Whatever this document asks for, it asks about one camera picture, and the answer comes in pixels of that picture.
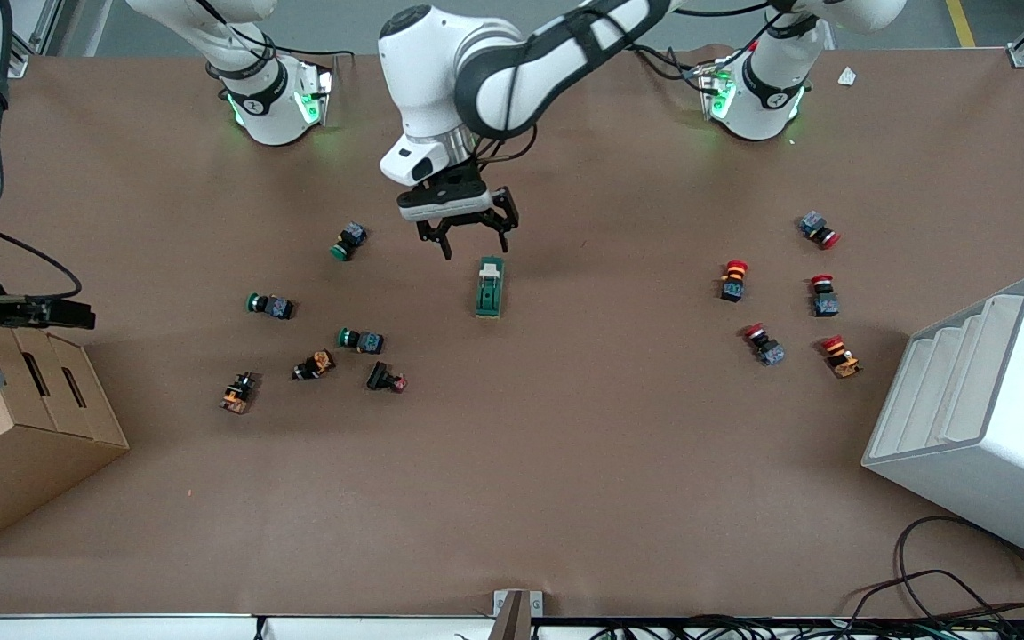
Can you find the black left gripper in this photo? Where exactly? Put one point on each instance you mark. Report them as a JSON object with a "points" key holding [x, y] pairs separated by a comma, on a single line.
{"points": [[456, 186]]}

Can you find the green load switch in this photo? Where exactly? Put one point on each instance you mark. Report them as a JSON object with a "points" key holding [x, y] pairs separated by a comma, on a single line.
{"points": [[488, 298]]}

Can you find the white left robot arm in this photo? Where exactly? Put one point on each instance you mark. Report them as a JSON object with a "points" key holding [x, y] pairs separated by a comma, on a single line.
{"points": [[441, 71]]}

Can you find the brown cardboard stepped box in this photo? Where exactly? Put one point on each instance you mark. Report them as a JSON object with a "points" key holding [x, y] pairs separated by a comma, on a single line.
{"points": [[14, 471]]}

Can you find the brown table mat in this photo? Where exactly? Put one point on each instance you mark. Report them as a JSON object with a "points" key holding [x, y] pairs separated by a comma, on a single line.
{"points": [[565, 462]]}

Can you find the white paper scrap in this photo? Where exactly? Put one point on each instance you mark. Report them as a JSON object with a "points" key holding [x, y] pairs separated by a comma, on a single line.
{"points": [[847, 77]]}

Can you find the white stepped storage bin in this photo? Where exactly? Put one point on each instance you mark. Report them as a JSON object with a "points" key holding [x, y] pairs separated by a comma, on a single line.
{"points": [[1010, 462]]}

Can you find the green mushroom pushbutton switch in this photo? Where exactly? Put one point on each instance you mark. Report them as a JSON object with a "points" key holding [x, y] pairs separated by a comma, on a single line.
{"points": [[352, 236], [276, 308], [370, 342]]}

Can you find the black red button switch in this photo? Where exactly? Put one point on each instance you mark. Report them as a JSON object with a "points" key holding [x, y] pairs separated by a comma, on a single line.
{"points": [[379, 376]]}

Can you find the black selector switch orange body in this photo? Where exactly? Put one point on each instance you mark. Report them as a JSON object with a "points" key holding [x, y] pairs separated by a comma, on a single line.
{"points": [[236, 398], [321, 362]]}

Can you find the red pushbutton switch orange body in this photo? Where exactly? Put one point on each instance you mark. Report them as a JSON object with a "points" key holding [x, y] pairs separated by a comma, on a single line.
{"points": [[843, 363], [732, 286]]}

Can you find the white table edge rail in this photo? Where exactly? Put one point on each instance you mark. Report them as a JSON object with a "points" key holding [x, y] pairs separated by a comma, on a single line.
{"points": [[121, 629]]}

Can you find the red pushbutton switch blue body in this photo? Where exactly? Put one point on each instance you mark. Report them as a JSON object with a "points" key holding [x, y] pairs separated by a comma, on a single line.
{"points": [[772, 354], [812, 224], [825, 305]]}

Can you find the aluminium camera bracket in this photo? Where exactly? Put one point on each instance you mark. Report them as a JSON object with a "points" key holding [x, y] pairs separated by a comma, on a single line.
{"points": [[516, 618]]}

